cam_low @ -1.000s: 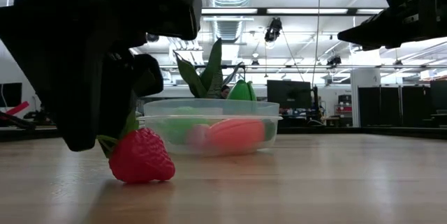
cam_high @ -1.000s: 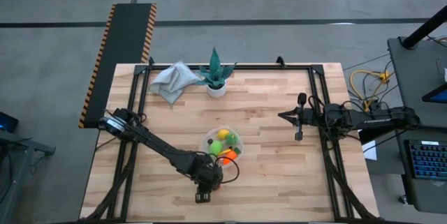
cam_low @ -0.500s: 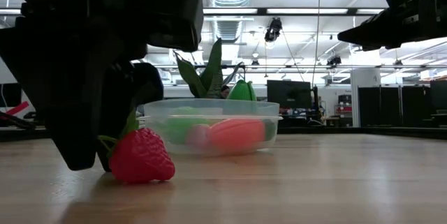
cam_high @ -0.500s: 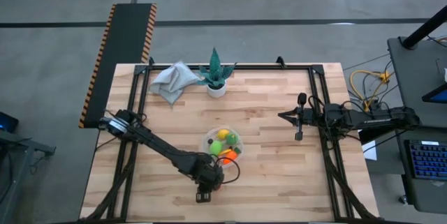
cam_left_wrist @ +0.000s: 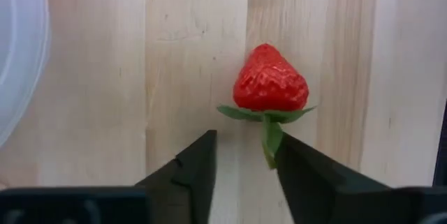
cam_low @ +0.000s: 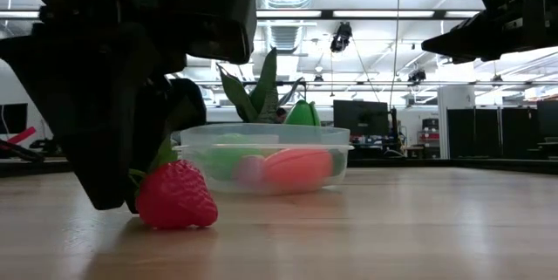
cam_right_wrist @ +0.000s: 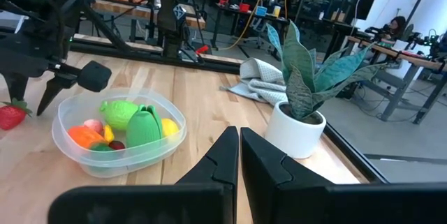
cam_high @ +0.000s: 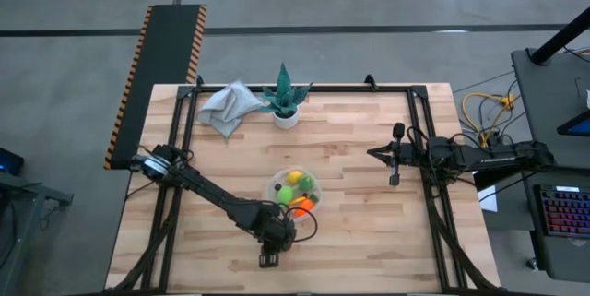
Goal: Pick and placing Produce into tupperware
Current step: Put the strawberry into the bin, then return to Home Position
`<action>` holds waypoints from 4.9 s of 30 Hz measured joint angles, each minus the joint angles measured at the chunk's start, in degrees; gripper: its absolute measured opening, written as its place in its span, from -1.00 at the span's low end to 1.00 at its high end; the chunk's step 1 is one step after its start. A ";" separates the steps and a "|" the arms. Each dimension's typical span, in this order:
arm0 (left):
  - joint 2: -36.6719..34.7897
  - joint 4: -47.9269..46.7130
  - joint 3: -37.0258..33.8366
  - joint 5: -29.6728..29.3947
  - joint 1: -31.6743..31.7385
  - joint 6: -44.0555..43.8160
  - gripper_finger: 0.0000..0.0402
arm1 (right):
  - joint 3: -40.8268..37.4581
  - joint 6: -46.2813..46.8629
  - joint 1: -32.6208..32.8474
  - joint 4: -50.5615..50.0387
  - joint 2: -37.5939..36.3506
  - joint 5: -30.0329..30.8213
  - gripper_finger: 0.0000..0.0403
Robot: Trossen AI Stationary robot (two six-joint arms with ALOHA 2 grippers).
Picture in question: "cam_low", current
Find small black wall monitor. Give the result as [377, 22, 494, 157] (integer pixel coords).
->
[0, 103, 29, 135]

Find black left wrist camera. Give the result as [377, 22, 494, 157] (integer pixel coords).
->
[133, 0, 258, 65]

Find large green toy cabbage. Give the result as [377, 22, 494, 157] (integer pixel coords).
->
[284, 99, 323, 126]

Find thin hanging cable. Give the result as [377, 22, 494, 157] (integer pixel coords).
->
[389, 0, 401, 98]

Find dark red toy cherry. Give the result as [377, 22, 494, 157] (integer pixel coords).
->
[233, 154, 266, 188]

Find green leafy plant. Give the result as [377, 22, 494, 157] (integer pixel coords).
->
[216, 47, 306, 124]

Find red bar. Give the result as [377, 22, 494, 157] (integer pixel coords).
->
[6, 126, 38, 146]

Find black cabinets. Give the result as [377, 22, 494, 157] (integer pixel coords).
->
[446, 106, 537, 161]

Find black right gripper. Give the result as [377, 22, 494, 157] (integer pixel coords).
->
[421, 0, 558, 64]

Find black ceiling camera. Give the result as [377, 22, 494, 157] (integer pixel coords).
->
[407, 68, 427, 84]
[329, 21, 353, 53]

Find large black monitor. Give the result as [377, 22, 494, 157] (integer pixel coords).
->
[333, 99, 390, 137]

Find clear plastic tupperware container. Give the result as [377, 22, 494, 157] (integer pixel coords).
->
[172, 122, 355, 196]

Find red toy strawberry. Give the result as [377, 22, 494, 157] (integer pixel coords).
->
[128, 140, 219, 230]

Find white pillar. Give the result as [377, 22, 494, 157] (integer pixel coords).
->
[437, 85, 477, 160]

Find orange toy carrot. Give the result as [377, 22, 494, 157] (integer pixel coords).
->
[261, 147, 345, 188]

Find bumpy green toy lime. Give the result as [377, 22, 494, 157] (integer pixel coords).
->
[202, 133, 262, 181]

